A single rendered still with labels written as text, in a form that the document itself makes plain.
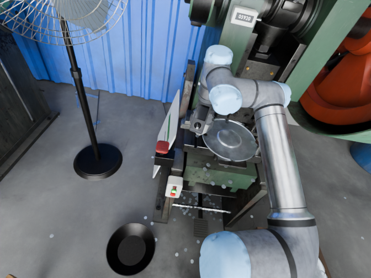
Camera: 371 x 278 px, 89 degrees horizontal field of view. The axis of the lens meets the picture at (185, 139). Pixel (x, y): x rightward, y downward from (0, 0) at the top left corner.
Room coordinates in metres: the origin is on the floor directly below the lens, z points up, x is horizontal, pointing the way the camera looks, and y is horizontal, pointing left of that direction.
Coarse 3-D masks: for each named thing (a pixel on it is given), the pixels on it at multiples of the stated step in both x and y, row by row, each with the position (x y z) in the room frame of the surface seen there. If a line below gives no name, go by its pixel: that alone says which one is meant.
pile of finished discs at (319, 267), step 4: (320, 264) 0.38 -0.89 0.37; (316, 268) 0.35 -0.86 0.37; (320, 268) 0.36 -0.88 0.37; (324, 268) 0.36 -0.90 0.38; (316, 272) 0.33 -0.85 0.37; (320, 272) 0.34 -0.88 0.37; (324, 272) 0.34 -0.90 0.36; (316, 276) 0.31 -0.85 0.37; (320, 276) 0.32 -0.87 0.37; (324, 276) 0.32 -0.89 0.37
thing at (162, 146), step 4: (160, 140) 0.61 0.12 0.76; (160, 144) 0.58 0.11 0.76; (164, 144) 0.59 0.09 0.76; (168, 144) 0.60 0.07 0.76; (156, 148) 0.55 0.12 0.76; (160, 148) 0.56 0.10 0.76; (164, 148) 0.56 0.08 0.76; (168, 148) 0.57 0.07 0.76; (160, 152) 0.54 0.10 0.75; (164, 152) 0.55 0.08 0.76
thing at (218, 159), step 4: (216, 156) 0.67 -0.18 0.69; (216, 160) 0.67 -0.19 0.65; (220, 160) 0.57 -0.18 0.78; (224, 160) 0.57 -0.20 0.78; (228, 160) 0.58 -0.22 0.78; (232, 160) 0.59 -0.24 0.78; (220, 164) 0.54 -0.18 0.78; (224, 164) 0.55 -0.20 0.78; (228, 164) 0.55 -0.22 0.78; (232, 164) 0.56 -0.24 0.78; (236, 164) 0.57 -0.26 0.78; (240, 164) 0.57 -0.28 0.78; (244, 164) 0.58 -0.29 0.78; (240, 168) 0.56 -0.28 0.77; (244, 168) 0.56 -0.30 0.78
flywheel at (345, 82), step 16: (368, 16) 0.91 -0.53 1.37; (368, 32) 0.86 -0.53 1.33; (352, 48) 0.87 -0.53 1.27; (368, 48) 0.83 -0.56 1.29; (352, 64) 0.86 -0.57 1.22; (368, 64) 0.80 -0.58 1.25; (320, 80) 0.95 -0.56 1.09; (336, 80) 0.87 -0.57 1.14; (352, 80) 0.80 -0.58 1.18; (368, 80) 0.77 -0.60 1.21; (304, 96) 0.93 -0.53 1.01; (320, 96) 0.88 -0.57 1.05; (336, 96) 0.81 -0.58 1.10; (352, 96) 0.75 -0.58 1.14; (368, 96) 0.69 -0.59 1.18; (320, 112) 0.77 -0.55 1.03; (336, 112) 0.71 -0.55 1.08; (352, 112) 0.66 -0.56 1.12; (368, 112) 0.61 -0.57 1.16; (352, 128) 0.68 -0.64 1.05; (368, 128) 0.63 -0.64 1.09
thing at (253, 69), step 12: (252, 48) 0.84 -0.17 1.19; (252, 60) 0.76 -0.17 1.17; (264, 60) 0.79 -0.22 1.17; (276, 60) 0.83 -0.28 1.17; (252, 72) 0.76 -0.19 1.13; (264, 72) 0.77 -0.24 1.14; (276, 72) 0.77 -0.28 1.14; (240, 108) 0.73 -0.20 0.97; (252, 108) 0.75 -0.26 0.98; (240, 120) 0.74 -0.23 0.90
